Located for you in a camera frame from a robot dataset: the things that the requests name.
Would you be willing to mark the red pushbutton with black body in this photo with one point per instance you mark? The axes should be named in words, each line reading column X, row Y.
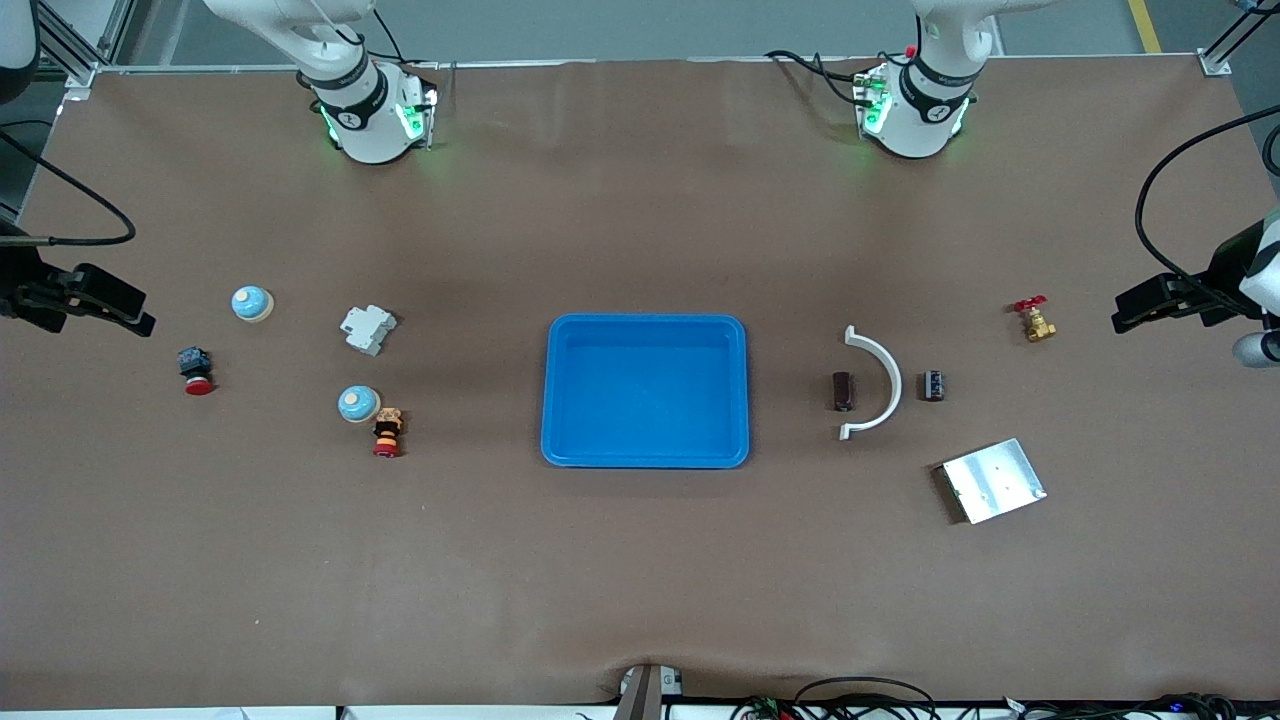
column 196, row 368

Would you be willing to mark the silver metal bracket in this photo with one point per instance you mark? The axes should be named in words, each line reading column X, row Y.
column 670, row 683

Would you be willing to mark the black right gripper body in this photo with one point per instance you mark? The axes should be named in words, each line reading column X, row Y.
column 20, row 283

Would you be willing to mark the red yellow emergency stop button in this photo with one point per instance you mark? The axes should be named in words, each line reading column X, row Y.
column 387, row 432

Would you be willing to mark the silver metal plate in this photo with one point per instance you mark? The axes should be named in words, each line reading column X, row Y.
column 995, row 482

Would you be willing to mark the blue plastic tray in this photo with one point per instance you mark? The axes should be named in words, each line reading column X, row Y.
column 650, row 400

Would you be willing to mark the aluminium frame profile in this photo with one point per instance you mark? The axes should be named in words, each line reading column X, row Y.
column 60, row 50
column 1215, row 63

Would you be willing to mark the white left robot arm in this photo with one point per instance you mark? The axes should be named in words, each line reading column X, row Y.
column 920, row 100

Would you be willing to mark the black capacitor with white print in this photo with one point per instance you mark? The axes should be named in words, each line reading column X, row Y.
column 934, row 385

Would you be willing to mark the dark brown capacitor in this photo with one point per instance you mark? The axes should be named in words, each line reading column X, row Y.
column 843, row 392

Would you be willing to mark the dark metal post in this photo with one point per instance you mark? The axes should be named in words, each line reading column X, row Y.
column 640, row 700

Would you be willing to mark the white circuit breaker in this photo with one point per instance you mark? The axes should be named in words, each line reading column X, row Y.
column 368, row 330

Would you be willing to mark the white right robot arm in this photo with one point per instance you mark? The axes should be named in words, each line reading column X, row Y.
column 370, row 110

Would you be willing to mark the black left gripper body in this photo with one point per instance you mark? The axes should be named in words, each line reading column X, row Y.
column 1226, row 267

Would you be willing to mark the blue desk bell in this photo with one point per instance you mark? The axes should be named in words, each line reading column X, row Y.
column 251, row 303
column 358, row 404

